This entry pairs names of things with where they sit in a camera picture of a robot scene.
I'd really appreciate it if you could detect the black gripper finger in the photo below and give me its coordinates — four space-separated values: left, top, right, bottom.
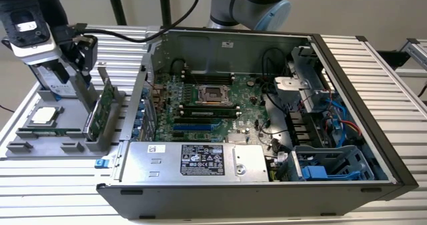
55 62 69 84
68 34 99 82

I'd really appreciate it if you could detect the black Nvidia graphics card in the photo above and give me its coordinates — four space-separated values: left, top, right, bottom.
83 61 119 142

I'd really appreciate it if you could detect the hard disk in blue carrier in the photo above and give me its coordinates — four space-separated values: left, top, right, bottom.
31 64 93 101

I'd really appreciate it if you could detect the grey parts rack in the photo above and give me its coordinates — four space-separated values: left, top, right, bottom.
5 66 129 160

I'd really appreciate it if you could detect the silver CPU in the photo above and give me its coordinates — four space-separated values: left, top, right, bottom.
28 106 64 125

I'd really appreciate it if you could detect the black stand pole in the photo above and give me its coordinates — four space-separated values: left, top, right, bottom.
157 0 173 27
105 0 128 26

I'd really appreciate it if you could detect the green RAM stick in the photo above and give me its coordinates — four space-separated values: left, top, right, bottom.
16 126 81 137

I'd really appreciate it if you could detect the blue case latch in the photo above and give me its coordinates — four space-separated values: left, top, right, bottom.
93 158 111 170

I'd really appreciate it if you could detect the CPU socket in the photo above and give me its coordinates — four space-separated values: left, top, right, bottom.
196 84 231 105

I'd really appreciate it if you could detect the black expansion slot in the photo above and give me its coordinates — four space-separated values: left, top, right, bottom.
172 118 215 126

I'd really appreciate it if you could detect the installed RAM stick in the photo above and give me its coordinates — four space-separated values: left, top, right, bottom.
181 109 240 118

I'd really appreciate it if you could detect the black RAM slot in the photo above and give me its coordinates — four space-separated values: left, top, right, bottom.
179 104 241 110

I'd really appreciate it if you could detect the blue expansion slot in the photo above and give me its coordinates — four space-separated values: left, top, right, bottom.
172 124 215 133

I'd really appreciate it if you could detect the grey power supply unit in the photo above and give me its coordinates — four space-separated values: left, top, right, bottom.
117 141 271 183

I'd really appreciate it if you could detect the green motherboard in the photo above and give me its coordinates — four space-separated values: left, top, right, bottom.
145 72 271 146

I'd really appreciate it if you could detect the silver heat sink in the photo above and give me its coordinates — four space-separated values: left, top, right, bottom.
225 133 249 143

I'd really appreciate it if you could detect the metal drive cage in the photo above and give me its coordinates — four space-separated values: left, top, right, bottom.
272 44 338 113

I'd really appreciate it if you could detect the black open PC case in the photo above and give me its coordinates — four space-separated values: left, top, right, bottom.
95 24 420 221

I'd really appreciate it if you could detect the blue disk carrier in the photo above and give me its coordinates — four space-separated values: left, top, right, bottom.
301 166 328 181

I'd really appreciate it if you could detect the short black wire loop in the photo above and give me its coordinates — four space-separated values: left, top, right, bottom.
169 57 187 77

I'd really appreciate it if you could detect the blue wire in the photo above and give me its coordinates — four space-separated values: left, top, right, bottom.
324 97 350 148

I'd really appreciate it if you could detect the red wire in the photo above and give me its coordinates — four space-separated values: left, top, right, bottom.
343 121 363 136

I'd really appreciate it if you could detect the black table bracket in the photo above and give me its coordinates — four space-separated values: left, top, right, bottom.
376 49 412 69

